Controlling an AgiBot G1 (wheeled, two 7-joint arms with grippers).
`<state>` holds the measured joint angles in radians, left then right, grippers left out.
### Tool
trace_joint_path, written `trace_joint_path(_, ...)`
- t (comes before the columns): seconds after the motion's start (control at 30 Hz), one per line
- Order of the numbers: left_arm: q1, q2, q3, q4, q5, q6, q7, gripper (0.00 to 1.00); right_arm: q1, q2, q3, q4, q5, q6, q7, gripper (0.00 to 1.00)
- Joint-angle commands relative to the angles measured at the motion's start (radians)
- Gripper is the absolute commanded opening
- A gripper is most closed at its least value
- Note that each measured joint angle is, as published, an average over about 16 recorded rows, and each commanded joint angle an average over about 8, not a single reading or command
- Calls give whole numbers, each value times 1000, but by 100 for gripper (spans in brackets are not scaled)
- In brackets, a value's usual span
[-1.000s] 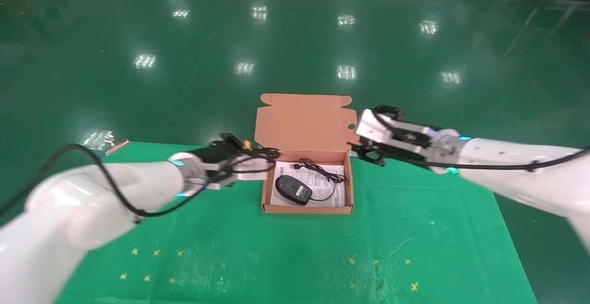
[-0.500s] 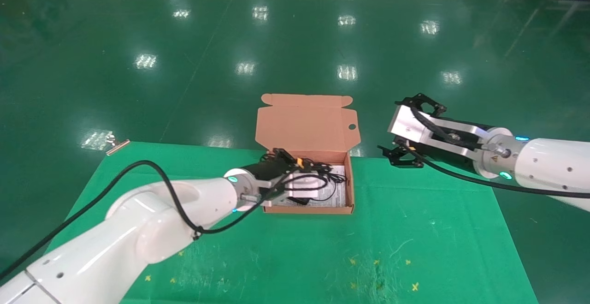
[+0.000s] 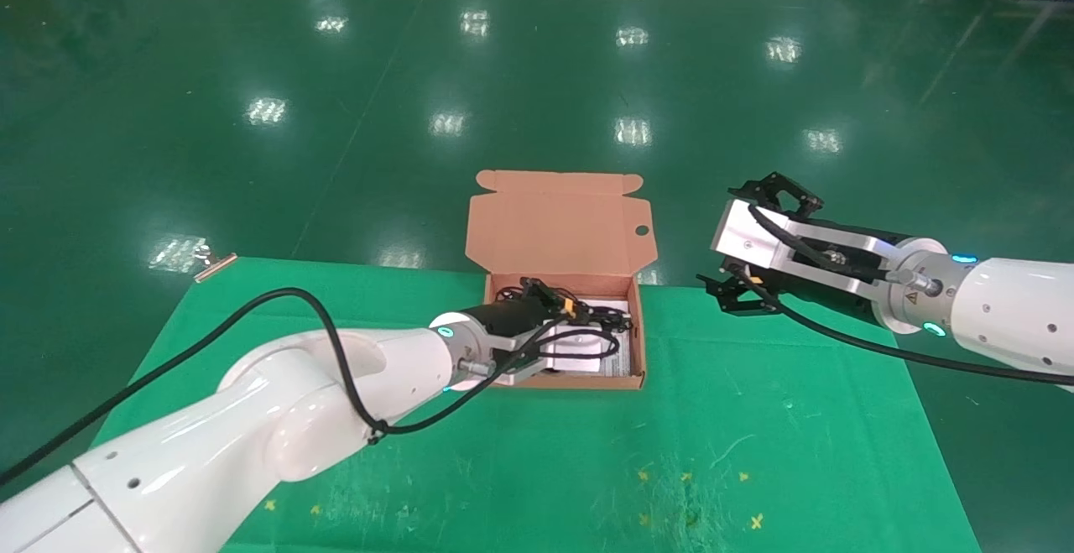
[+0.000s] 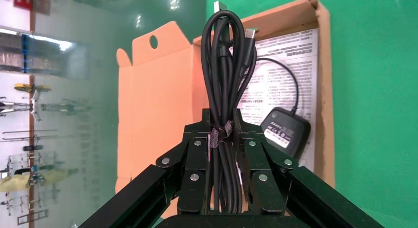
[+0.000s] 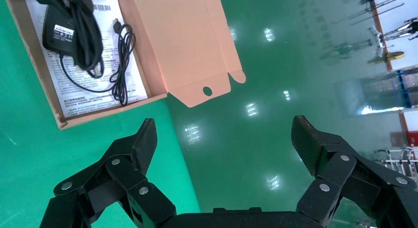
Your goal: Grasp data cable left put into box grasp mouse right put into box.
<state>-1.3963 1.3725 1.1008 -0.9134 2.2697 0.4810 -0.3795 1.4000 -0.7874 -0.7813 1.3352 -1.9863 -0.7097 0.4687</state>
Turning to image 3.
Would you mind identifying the open cardboard mailer box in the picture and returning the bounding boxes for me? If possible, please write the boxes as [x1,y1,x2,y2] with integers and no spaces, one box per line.
[465,170,658,392]

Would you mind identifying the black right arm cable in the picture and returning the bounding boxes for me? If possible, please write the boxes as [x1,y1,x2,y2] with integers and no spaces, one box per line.
[738,203,1074,386]

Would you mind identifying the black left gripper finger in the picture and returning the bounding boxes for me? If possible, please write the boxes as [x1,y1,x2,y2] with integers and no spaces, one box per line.
[520,278,588,319]

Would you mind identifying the silver binder clip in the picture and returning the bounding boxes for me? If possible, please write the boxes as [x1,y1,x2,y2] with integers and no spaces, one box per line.
[193,253,239,284]

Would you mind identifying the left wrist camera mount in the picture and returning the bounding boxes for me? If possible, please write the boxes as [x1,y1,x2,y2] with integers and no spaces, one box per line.
[491,328,623,388]

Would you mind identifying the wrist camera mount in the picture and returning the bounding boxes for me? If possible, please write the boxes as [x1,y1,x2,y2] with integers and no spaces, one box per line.
[491,328,623,388]
[711,199,894,295]

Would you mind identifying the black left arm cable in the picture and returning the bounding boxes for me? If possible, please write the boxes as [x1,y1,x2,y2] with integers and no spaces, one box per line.
[0,287,623,487]

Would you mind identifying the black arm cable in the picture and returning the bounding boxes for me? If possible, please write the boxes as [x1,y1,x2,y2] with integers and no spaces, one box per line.
[0,287,623,487]
[738,203,1074,386]

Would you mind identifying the printed white instruction sheet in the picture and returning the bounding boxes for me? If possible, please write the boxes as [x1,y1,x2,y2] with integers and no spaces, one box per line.
[537,297,632,378]

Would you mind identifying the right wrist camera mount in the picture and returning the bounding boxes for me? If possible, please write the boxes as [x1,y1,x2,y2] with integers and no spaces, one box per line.
[711,199,894,295]

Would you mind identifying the green table cloth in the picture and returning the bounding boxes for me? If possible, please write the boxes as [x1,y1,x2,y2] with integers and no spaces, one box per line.
[88,257,983,553]

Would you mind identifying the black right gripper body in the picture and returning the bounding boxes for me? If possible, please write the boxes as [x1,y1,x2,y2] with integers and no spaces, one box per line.
[780,219,905,306]

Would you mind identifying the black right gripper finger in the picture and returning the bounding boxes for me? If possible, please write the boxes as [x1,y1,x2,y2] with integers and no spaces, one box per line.
[696,268,785,316]
[728,171,825,220]

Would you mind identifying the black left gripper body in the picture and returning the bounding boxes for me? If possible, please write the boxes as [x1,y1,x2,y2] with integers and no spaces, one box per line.
[464,297,559,348]

